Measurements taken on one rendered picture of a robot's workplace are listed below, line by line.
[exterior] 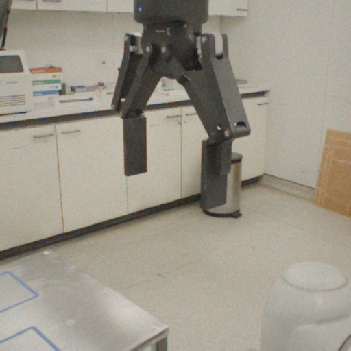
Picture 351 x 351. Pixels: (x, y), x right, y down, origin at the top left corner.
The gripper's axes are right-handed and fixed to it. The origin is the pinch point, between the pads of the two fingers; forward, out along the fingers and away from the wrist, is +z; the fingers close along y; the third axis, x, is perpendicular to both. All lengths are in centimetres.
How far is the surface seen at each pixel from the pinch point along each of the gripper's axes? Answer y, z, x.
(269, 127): 215, 65, -289
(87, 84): 259, 20, -131
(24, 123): 223, 36, -68
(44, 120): 223, 36, -80
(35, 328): 35, 38, 4
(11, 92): 219, 17, -60
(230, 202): 181, 107, -205
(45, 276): 52, 38, -5
